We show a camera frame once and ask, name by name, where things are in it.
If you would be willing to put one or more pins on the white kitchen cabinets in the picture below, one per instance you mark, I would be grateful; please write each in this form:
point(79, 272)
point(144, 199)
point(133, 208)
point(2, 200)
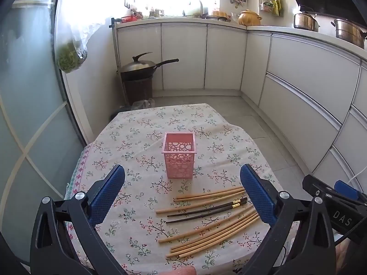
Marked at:
point(308, 87)

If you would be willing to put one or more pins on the green yellow packages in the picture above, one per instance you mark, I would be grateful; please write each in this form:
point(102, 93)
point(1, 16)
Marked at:
point(274, 7)

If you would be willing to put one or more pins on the person's hand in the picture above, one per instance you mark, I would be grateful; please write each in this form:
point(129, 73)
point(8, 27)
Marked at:
point(187, 270)

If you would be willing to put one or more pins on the black wok with lid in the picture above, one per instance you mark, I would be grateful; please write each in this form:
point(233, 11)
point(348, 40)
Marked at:
point(141, 69)

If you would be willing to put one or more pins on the dark brown bin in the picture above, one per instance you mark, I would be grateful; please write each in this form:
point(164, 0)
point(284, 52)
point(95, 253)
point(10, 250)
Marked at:
point(138, 90)

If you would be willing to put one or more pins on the pink perforated utensil basket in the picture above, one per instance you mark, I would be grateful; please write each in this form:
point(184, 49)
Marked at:
point(179, 150)

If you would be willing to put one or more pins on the black chopstick gold band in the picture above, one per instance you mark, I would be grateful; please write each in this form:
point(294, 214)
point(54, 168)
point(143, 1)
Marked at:
point(206, 213)
point(209, 208)

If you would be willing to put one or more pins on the red basket on counter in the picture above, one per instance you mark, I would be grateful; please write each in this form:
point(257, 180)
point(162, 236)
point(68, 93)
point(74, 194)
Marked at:
point(130, 18)

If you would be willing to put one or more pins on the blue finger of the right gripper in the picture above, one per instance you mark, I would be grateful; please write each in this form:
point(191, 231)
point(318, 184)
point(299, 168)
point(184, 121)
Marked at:
point(346, 190)

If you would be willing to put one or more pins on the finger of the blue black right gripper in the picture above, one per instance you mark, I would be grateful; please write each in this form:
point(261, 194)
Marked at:
point(313, 250)

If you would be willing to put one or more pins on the plastic bag of greens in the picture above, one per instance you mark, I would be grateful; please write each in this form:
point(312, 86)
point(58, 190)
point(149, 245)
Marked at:
point(71, 44)

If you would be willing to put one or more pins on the yellow clay pot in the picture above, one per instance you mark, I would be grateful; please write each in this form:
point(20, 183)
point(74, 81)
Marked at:
point(249, 18)

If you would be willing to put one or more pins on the clear plastic bag on floor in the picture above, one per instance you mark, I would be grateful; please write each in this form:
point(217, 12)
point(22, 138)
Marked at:
point(143, 104)

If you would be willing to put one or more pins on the floral tablecloth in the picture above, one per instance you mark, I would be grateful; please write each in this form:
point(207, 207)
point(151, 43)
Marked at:
point(136, 236)

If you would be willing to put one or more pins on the steel stockpot with handle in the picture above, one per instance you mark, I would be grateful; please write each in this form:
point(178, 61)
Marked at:
point(348, 31)

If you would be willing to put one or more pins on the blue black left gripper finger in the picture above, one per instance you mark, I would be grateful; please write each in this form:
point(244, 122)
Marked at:
point(52, 251)

